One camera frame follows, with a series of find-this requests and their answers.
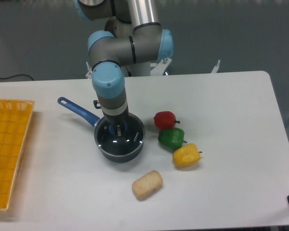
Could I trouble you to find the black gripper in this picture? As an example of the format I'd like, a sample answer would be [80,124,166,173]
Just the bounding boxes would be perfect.
[93,100,129,136]

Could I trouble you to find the glass lid blue knob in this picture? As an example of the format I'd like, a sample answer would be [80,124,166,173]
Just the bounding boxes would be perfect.
[94,113,145,156]

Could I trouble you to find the dark blue saucepan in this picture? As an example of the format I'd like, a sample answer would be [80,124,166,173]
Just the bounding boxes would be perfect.
[57,97,145,163]

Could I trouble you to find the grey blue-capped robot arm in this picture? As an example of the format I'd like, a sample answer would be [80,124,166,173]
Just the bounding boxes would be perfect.
[74,0,173,135]

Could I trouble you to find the red bell pepper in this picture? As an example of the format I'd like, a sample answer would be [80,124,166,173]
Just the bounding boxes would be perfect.
[154,111,180,129]

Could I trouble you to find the green bell pepper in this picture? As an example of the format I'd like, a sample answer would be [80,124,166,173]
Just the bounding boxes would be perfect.
[158,128,185,150]

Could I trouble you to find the beige bread loaf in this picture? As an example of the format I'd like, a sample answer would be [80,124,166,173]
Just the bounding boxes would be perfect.
[131,170,163,201]

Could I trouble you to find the yellow bell pepper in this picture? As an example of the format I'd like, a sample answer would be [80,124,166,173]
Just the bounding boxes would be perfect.
[172,143,201,167]

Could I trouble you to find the yellow woven basket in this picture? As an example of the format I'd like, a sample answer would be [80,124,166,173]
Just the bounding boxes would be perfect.
[0,99,35,211]

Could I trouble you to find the black cable on floor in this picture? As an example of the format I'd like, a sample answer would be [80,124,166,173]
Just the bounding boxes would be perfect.
[0,74,35,81]

